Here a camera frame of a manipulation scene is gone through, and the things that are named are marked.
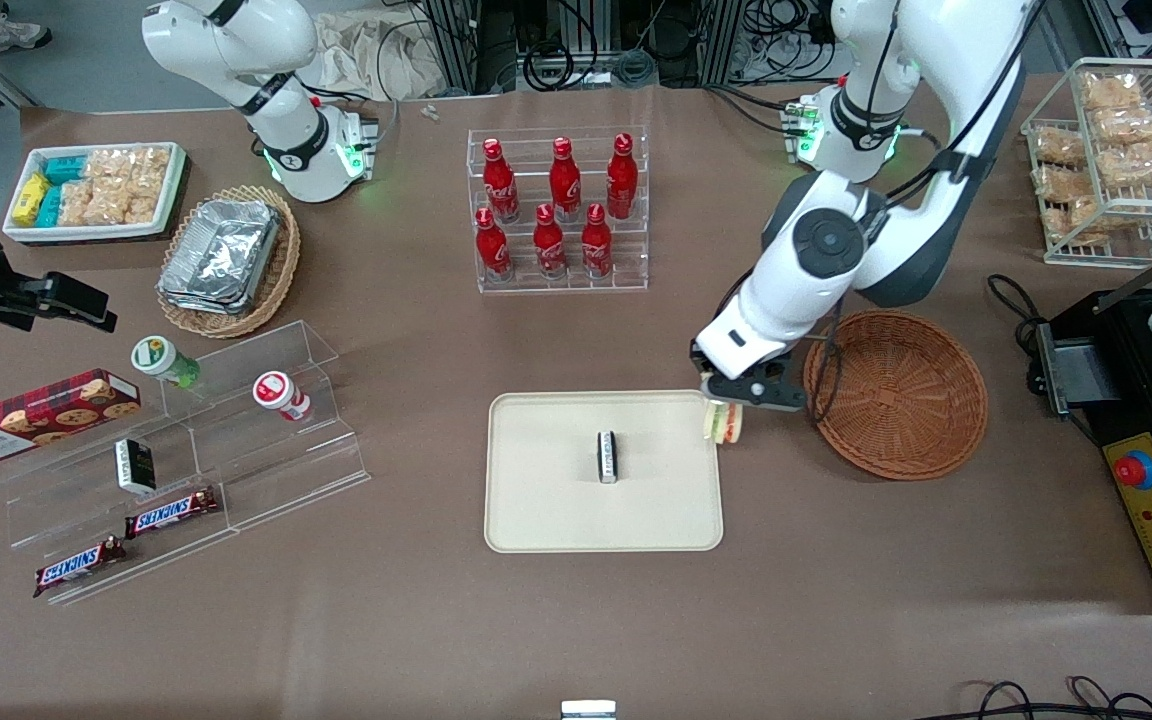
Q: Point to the small white grey device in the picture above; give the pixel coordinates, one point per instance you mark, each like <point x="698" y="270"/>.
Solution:
<point x="588" y="710"/>

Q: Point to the small black carton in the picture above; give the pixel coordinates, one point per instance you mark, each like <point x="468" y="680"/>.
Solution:
<point x="135" y="466"/>

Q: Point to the white rectangular snack tray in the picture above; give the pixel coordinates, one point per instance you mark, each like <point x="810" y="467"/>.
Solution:
<point x="26" y="232"/>

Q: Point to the clear acrylic stepped shelf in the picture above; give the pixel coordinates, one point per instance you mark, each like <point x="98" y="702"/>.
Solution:
<point x="266" y="470"/>

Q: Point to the grey shoe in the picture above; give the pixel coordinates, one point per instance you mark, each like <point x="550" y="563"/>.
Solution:
<point x="21" y="35"/>

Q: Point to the cream plastic tray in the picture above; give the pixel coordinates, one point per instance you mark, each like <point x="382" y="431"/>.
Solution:
<point x="546" y="480"/>

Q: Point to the teal snack packet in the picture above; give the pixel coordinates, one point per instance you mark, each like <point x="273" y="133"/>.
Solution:
<point x="50" y="206"/>
<point x="64" y="169"/>

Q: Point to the red yogurt cup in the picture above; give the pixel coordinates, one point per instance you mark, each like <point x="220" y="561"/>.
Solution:
<point x="279" y="393"/>

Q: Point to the triangular sandwich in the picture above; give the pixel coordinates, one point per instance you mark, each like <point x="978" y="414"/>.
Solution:
<point x="724" y="425"/>

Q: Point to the clear acrylic bottle rack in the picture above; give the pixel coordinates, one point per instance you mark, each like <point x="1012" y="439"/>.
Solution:
<point x="626" y="270"/>

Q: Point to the Snickers chocolate bar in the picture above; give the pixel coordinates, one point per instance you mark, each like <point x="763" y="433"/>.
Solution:
<point x="79" y="567"/>
<point x="171" y="513"/>

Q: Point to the small black white box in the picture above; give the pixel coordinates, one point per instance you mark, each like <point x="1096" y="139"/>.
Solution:
<point x="607" y="457"/>

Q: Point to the brown round wicker basket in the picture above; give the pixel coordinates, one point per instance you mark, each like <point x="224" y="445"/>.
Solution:
<point x="906" y="410"/>

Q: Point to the red tartan cookie box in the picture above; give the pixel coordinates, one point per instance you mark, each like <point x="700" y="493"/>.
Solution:
<point x="36" y="415"/>

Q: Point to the stacked aluminium foil trays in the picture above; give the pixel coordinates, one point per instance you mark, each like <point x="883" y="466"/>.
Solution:
<point x="221" y="255"/>

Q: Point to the red cola bottle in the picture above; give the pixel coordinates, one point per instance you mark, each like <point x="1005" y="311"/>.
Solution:
<point x="622" y="180"/>
<point x="493" y="248"/>
<point x="501" y="185"/>
<point x="596" y="245"/>
<point x="549" y="245"/>
<point x="565" y="185"/>

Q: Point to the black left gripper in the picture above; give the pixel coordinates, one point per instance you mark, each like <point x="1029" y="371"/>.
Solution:
<point x="748" y="385"/>

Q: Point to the yellow snack packet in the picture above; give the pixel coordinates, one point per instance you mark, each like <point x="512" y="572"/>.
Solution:
<point x="30" y="198"/>

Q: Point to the light oval wicker basket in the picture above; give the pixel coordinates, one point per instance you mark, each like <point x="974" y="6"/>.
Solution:
<point x="281" y="270"/>

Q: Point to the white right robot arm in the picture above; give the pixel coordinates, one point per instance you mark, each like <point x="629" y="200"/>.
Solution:
<point x="236" y="40"/>

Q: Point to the green yogurt cup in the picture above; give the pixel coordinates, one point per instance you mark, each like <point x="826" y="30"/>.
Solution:
<point x="161" y="360"/>

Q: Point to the bagged fried snack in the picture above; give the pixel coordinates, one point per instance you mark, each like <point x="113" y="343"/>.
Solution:
<point x="1064" y="183"/>
<point x="1111" y="90"/>
<point x="1141" y="163"/>
<point x="1058" y="146"/>
<point x="1131" y="125"/>

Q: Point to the clear rice cracker packet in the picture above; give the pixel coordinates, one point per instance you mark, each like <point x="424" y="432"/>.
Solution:
<point x="121" y="203"/>
<point x="78" y="203"/>
<point x="151" y="168"/>
<point x="108" y="165"/>

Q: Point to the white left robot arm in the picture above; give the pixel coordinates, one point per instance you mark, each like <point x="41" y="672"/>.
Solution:
<point x="786" y="290"/>

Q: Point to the crumpled beige cloth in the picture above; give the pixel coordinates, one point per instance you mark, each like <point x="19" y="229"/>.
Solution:
<point x="366" y="55"/>

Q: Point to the aluminium frame post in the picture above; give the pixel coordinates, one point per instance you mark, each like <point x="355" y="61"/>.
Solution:
<point x="456" y="45"/>

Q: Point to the black sealing machine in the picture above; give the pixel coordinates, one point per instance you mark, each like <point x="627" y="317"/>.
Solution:
<point x="1121" y="330"/>

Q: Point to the red emergency stop button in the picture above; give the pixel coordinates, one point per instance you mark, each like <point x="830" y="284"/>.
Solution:
<point x="1135" y="470"/>

